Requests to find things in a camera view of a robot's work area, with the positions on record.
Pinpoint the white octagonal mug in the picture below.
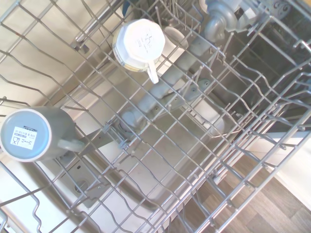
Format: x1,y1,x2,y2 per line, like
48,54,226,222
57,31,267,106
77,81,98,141
112,18,166,84

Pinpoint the grey mug with white label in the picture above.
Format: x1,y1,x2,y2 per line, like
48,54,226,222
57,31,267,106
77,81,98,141
0,106,86,163

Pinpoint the white ceramic footed bowl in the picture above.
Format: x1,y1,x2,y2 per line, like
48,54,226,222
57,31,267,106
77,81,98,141
162,25,189,50

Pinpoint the grey plastic water feed pipe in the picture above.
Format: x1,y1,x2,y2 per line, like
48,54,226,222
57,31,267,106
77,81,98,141
203,0,240,43

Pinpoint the metal rack slide rail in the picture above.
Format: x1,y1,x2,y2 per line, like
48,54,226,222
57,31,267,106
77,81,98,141
72,4,127,50

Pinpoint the grey wire dishwasher rack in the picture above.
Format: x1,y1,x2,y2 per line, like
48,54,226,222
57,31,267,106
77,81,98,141
0,0,311,233

